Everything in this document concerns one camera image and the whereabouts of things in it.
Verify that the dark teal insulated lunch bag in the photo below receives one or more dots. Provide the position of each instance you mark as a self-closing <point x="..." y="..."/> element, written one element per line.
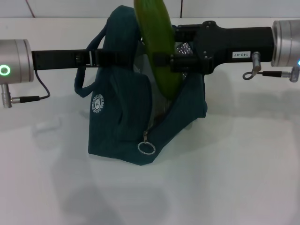
<point x="112" y="140"/>

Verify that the green cucumber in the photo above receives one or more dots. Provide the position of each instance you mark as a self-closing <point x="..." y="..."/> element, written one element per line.
<point x="157" y="35"/>

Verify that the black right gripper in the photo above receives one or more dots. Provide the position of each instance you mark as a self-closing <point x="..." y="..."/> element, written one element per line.
<point x="234" y="42"/>

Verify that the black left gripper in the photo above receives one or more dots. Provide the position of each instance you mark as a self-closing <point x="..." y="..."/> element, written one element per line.
<point x="61" y="59"/>

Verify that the white and silver right robot arm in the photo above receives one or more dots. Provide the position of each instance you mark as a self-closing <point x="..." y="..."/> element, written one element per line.
<point x="286" y="42"/>

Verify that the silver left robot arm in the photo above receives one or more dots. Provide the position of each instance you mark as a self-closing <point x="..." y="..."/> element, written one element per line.
<point x="16" y="54"/>

